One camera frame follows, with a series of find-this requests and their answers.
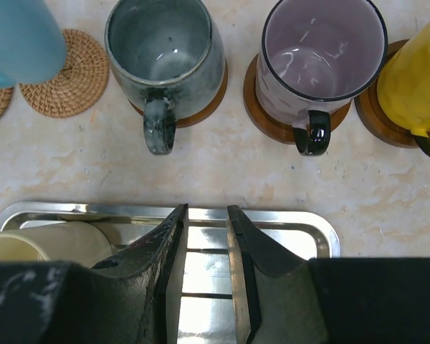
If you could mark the purple cup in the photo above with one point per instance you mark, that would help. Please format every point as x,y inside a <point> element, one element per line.
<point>315,57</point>

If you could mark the white cup blue handle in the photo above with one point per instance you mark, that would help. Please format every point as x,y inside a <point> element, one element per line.
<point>32,46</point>

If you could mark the woven coaster smooth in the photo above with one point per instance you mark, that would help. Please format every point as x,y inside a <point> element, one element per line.
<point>79,84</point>

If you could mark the metal tray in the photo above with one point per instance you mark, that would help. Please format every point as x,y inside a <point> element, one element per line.
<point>206,314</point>

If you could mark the grey cup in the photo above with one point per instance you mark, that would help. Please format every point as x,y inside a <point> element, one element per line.
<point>137,33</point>

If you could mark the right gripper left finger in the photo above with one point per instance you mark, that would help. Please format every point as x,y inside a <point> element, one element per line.
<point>141,286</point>

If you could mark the dark wooden coaster front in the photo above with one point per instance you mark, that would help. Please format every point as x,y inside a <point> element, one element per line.
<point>265,118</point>

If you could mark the cream yellow cup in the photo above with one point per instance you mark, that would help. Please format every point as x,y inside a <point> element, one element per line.
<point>78,242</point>

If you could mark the dark wooden coaster back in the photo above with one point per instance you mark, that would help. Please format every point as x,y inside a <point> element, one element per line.
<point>177,91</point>

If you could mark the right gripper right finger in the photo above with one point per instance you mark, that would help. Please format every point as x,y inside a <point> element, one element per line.
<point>273,294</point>

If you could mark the dark wooden coaster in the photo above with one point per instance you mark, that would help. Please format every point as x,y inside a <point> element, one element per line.
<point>376,120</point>
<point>265,118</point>
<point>177,91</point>

